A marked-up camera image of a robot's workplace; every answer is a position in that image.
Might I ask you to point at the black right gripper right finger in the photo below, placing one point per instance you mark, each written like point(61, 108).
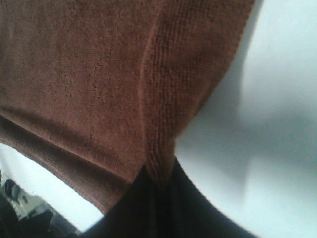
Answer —
point(183, 212)

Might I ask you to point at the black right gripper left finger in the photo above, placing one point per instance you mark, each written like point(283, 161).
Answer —
point(133, 216)

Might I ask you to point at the brown towel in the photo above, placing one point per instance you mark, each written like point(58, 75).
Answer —
point(94, 90)

